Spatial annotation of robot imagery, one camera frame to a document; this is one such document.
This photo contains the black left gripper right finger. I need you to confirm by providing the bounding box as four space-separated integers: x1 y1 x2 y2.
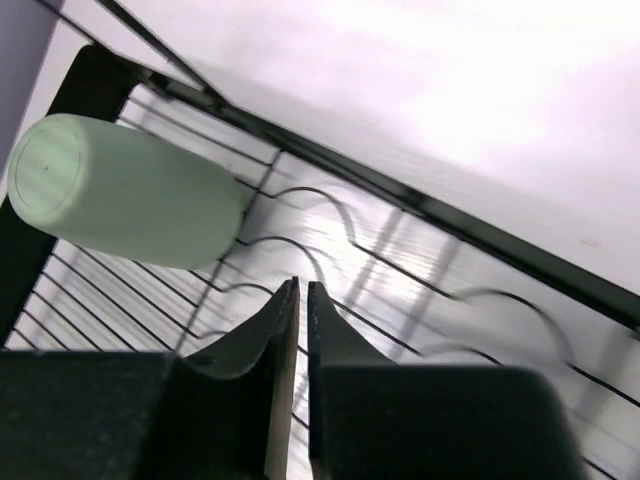
307 282 585 479

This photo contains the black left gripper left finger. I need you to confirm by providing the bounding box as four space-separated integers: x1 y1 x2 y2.
164 278 299 479

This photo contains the black wire dish rack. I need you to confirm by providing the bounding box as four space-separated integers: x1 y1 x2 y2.
0 0 640 480

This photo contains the pale green cup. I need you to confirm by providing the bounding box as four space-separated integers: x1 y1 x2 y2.
7 114 244 270

